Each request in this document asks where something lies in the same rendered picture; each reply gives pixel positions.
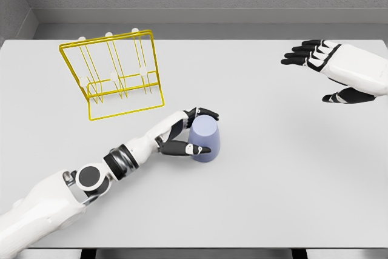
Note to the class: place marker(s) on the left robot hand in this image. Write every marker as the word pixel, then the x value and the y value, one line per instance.
pixel 165 131

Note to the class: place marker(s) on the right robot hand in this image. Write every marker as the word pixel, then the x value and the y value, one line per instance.
pixel 348 68

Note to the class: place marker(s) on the lavender blue cup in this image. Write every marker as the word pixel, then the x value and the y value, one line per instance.
pixel 205 137

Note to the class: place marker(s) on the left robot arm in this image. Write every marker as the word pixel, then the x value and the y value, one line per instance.
pixel 75 186

